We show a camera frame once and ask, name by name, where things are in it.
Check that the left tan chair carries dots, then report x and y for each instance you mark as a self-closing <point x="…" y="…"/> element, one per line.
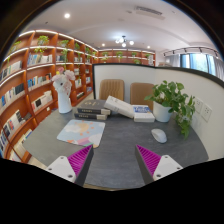
<point x="111" y="87"/>

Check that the white and blue book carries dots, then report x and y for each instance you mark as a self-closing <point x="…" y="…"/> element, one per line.
<point x="142" y="113"/>

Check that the orange wooden bookshelf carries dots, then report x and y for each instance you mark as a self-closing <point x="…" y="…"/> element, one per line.
<point x="27" y="95"/>

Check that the right tan chair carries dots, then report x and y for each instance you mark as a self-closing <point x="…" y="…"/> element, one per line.
<point x="138" y="92"/>

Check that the green plant in white pot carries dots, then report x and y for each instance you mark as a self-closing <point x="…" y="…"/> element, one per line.
<point x="169" y="95"/>

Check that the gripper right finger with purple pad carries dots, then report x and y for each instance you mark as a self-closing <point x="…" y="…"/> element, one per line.
<point x="153" y="166"/>

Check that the white vase with pink flowers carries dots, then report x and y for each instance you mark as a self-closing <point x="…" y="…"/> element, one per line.
<point x="62" y="84"/>

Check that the window with curtains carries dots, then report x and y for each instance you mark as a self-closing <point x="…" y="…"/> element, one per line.
<point x="200" y="58"/>

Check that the dark hardcover book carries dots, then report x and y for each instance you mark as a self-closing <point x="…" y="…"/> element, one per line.
<point x="93" y="106"/>
<point x="90" y="116"/>

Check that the ceiling chandelier lamp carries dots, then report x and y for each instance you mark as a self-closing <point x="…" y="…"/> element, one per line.
<point x="124" y="42"/>

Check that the upper dark hardcover book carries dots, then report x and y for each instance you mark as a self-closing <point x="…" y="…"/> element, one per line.
<point x="93" y="106"/>

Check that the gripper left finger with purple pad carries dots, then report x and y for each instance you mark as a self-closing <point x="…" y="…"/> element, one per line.
<point x="73" y="168"/>

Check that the lower dark hardcover book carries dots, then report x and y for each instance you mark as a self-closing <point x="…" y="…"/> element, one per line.
<point x="90" y="116"/>

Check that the tan chair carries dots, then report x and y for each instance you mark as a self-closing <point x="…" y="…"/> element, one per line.
<point x="111" y="87"/>
<point x="138" y="92"/>

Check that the white partition wall panel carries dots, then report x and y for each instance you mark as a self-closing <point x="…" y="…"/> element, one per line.
<point x="204" y="86"/>

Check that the white wall socket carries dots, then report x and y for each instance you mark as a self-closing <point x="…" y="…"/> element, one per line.
<point x="198" y="105"/>
<point x="206" y="112"/>

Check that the white computer mouse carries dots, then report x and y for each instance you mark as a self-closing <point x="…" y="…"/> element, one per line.
<point x="159" y="135"/>

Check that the white leaning book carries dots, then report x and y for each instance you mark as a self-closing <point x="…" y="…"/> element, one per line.
<point x="119" y="106"/>

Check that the right white wall socket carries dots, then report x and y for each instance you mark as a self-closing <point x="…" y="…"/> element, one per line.
<point x="206" y="112"/>

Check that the left white wall socket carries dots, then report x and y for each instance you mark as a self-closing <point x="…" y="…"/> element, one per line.
<point x="198" y="105"/>

